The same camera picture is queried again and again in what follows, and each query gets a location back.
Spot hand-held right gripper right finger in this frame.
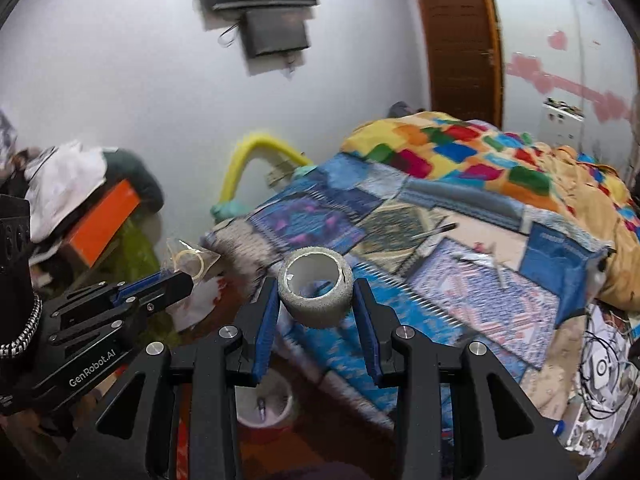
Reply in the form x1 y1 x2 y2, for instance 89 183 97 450
352 276 581 480

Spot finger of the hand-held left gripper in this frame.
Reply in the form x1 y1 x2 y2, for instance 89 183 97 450
47 271 196 350
42 274 168 322

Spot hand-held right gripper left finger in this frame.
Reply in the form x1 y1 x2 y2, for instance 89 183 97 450
60 276 281 480

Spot clear bag of rubber bands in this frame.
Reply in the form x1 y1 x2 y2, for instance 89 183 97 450
164 236 222 282

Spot grey tape roll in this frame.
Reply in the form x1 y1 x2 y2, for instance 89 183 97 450
276 247 354 331

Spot white plastic waste bin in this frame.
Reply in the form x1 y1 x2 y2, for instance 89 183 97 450
235 374 297 432

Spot thin black pen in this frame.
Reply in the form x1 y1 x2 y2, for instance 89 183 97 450
411 223 459 242

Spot clear plastic wrapper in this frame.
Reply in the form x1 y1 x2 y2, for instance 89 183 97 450
459 244 507 287

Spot green patterned box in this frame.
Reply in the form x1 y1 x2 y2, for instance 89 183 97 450
75 209 162 288

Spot white paper bag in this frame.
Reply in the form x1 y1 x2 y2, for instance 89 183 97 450
164 274 252 332

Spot orange cardboard box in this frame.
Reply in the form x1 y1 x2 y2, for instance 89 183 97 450
66 180 142 269

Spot teal cloth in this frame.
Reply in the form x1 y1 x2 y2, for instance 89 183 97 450
209 199 249 222

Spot red flat tray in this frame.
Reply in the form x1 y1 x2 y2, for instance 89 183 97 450
239 424 297 447

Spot dark grey bag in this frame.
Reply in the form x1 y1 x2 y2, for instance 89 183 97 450
102 149 166 214

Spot blue patterned bedsheet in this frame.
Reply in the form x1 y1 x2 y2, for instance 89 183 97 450
201 152 609 432

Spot white cloth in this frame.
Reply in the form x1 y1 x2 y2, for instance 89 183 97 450
24 140 119 242

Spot yellow foam tube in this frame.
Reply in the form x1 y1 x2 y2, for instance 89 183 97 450
220 132 314 207

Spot colourful patchwork quilt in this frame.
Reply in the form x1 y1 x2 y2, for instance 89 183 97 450
340 110 640 307

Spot dark grey cloth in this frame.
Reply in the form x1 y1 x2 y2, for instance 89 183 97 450
389 101 427 119

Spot white boxy appliance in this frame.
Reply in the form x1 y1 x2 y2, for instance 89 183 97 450
542 98 586 147

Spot brown wooden door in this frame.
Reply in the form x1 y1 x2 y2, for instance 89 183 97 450
414 0 504 127

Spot frosted sliding door wardrobe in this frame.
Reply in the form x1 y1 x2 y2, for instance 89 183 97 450
487 0 640 171

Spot black cable tangle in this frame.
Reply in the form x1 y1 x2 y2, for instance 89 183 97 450
580 304 640 419

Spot white power strip with cables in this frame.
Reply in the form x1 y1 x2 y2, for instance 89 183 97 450
569 305 640 457

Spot black television cable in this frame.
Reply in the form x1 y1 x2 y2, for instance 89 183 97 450
217 22 247 49

